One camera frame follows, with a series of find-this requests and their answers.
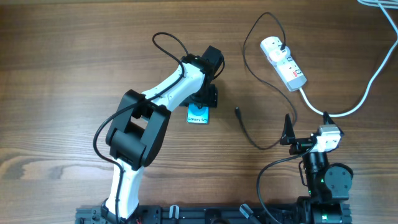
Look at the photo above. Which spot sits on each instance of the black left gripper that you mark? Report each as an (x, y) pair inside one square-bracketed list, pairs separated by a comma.
[(211, 100)]

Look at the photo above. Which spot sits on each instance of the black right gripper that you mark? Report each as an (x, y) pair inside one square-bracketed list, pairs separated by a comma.
[(288, 138)]

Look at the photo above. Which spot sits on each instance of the teal screen Galaxy smartphone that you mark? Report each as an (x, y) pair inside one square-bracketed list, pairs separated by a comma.
[(197, 115)]

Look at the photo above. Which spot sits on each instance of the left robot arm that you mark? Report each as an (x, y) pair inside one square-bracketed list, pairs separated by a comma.
[(137, 130)]

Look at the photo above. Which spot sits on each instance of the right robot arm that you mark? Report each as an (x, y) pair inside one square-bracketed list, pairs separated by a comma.
[(328, 184)]

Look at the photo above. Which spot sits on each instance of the white USB charger plug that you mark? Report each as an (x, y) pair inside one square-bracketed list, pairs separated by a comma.
[(277, 55)]

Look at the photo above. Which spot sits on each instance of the white power strip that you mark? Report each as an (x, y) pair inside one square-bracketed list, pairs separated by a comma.
[(288, 70)]

